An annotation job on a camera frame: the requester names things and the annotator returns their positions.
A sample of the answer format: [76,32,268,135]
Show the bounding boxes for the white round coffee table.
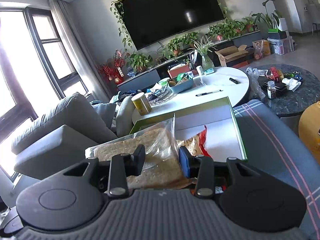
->
[132,67,249,124]

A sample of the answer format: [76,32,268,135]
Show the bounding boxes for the bread slices clear bag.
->
[85,117,191,189]

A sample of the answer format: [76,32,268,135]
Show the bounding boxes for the red orange snack bag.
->
[176,125,210,157]

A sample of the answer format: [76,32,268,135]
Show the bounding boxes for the yellow round side table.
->
[298,101,320,163]

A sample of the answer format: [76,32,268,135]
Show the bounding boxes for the yellow tin can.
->
[131,92,152,115]

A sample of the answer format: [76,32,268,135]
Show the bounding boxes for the blue snack basket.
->
[168,73,194,94]

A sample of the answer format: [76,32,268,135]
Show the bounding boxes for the green cardboard box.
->
[130,97,247,162]

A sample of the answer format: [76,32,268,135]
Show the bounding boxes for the red berry decoration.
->
[98,50,126,85]

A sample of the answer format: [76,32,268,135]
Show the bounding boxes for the dark marble round table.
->
[257,64,319,118]

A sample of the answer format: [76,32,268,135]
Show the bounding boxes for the glass vase with plant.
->
[192,36,215,72]

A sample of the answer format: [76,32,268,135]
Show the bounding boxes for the glass jar white lid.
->
[267,81,276,100]

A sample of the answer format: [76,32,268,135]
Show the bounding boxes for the black wall television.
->
[116,0,224,50]

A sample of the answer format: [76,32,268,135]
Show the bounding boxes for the black pen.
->
[196,89,223,97]

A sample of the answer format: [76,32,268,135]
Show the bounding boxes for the black remote control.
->
[229,77,240,84]

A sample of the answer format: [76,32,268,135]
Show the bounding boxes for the tall leafy floor plant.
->
[252,0,282,29]

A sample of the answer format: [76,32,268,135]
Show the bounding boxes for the grey sofa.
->
[11,93,135,180]

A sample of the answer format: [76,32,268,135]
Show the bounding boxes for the tv console cabinet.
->
[117,30,261,93]

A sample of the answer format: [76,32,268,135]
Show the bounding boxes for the open cardboard box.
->
[215,44,248,68]

